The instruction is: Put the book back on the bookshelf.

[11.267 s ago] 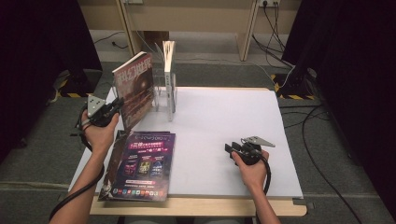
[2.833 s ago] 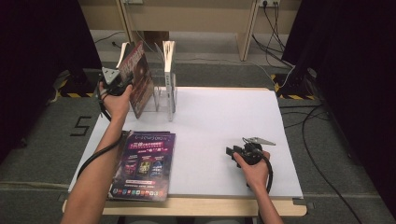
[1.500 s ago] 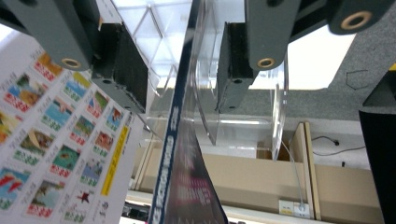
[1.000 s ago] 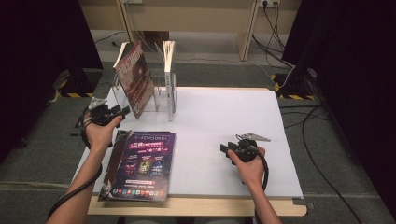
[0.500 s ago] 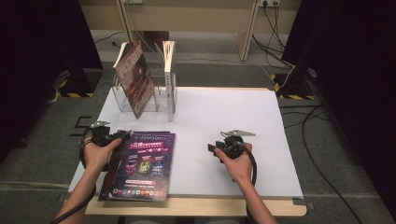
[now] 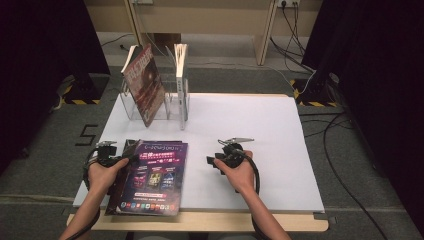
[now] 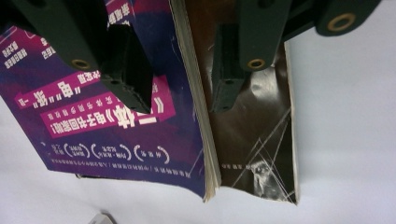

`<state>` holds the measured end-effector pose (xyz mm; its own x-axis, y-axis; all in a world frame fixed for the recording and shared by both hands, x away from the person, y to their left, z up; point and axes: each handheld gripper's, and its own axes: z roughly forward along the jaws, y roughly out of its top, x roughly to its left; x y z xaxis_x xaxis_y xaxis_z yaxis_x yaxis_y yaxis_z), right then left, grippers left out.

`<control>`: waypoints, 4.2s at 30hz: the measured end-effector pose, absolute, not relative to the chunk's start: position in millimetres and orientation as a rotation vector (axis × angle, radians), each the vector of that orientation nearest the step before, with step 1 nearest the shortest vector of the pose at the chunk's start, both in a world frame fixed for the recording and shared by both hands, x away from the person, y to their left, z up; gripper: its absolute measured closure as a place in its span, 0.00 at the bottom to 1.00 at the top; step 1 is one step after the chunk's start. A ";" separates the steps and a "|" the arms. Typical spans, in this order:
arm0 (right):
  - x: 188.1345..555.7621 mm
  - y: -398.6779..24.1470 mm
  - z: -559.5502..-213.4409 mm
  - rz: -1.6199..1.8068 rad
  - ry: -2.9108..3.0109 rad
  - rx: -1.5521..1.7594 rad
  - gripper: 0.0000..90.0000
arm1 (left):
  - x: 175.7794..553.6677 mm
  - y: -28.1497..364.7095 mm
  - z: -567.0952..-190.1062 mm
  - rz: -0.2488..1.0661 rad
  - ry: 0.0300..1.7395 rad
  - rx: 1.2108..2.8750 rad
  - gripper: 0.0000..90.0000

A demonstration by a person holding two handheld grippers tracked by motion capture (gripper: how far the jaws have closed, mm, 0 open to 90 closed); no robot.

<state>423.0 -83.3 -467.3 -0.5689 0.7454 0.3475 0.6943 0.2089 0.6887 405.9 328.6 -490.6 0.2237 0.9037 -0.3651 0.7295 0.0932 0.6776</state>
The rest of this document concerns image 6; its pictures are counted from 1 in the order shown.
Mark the clear acrylic book rack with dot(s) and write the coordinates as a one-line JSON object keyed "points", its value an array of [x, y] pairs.
{"points": [[170, 110]]}

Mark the thick white book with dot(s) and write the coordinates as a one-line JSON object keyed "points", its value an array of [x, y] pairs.
{"points": [[181, 100]]}

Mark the purple and red-brown magazine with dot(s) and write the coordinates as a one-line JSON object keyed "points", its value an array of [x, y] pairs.
{"points": [[146, 90]]}

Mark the beige wooden desk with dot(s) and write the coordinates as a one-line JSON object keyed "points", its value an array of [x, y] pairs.
{"points": [[206, 16]]}

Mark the black curtain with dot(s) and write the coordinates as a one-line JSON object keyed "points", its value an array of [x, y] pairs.
{"points": [[383, 83], [40, 66]]}

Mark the brown cardboard box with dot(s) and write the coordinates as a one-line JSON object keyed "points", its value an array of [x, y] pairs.
{"points": [[166, 38]]}

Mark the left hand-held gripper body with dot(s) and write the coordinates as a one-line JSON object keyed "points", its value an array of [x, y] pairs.
{"points": [[106, 156]]}

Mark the person's right hand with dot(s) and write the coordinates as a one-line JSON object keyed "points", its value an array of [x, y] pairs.
{"points": [[241, 178]]}

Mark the white table mat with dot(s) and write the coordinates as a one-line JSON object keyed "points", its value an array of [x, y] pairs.
{"points": [[253, 113]]}

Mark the person's left hand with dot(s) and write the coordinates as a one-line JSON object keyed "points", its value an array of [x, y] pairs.
{"points": [[101, 181]]}

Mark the white wall socket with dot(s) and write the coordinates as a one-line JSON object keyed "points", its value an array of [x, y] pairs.
{"points": [[289, 3]]}

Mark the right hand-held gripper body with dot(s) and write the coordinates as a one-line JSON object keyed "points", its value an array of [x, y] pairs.
{"points": [[234, 156]]}

